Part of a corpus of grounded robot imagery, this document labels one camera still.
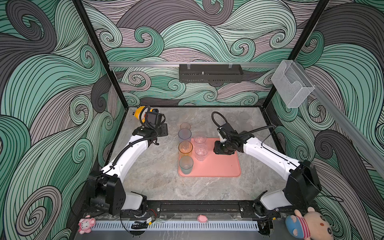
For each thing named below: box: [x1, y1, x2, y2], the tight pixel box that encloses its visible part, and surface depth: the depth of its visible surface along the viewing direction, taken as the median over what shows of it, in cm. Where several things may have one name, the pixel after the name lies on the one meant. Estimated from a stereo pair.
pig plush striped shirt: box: [285, 207, 334, 240], surface depth 65 cm
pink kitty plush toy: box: [78, 215, 96, 235], surface depth 68 cm
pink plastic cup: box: [180, 122, 191, 130], surface depth 103 cm
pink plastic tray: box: [178, 137, 241, 177], surface depth 90 cm
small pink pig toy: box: [197, 214, 208, 223], surface depth 71 cm
